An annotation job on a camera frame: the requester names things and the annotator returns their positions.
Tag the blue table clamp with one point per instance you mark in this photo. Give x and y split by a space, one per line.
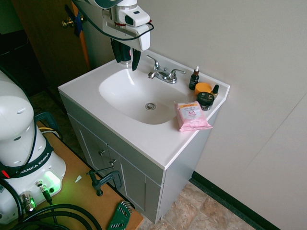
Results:
51 121

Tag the small gold bottle black cap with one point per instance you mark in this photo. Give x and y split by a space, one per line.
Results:
215 92

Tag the grey vanity cabinet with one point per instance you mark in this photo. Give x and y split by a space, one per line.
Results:
134 177

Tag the brown wooden door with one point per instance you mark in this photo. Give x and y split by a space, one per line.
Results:
48 48

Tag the metal cabinet knob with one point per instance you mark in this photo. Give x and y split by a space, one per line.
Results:
113 162
102 152

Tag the white paper scrap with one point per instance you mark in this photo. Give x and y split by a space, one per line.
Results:
78 179

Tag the orange round jar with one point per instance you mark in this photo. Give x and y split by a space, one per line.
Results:
202 86

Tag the dark dropper bottle white cap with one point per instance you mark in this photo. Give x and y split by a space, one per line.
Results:
193 80

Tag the blue tape on door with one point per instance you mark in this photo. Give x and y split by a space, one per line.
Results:
78 24

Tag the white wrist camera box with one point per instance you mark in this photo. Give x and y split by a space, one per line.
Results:
138 16

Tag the black round jar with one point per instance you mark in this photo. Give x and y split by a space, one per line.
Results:
205 99

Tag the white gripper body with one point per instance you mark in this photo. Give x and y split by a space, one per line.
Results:
115 30

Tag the green hex key set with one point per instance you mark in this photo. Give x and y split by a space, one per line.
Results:
118 215

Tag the chrome sink drain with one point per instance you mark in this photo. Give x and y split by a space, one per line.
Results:
150 106

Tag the pink wipes pack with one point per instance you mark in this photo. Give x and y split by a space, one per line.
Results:
192 117

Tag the dark green C-clamp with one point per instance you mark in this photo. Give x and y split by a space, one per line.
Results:
97 183

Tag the silver round connector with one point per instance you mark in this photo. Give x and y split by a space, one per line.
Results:
27 201

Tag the black baseboard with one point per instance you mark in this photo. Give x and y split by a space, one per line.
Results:
227 198

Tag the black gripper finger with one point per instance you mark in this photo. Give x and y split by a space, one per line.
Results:
135 58
118 51

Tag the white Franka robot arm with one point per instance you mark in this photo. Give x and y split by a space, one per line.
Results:
16 124

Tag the brass door knob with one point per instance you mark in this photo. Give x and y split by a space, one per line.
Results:
67 23

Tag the black sanitizer pump bottle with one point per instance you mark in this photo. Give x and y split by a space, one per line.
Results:
126 55

